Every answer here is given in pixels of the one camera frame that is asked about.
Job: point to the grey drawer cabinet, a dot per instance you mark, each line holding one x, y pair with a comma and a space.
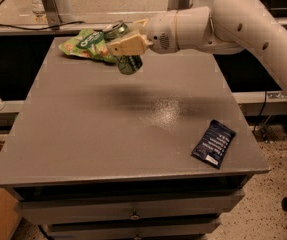
158, 155

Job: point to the green snack bag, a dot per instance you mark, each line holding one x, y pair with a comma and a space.
89, 44

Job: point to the grey drawer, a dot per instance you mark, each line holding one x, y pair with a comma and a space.
135, 230
129, 207

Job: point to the clear glass barrier panel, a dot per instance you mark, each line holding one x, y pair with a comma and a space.
19, 12

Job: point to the green soda can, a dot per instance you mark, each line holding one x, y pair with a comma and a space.
127, 65

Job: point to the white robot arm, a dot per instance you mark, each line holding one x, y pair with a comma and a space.
226, 27

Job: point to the dark blue snack packet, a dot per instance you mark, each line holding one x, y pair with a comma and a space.
213, 145

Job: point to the lower grey drawer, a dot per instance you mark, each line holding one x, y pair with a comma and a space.
135, 230

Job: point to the left metal bracket post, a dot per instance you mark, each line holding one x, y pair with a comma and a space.
52, 13

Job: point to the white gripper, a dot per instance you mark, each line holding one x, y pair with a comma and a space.
161, 33

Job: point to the upper grey drawer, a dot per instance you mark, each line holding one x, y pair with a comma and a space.
129, 207

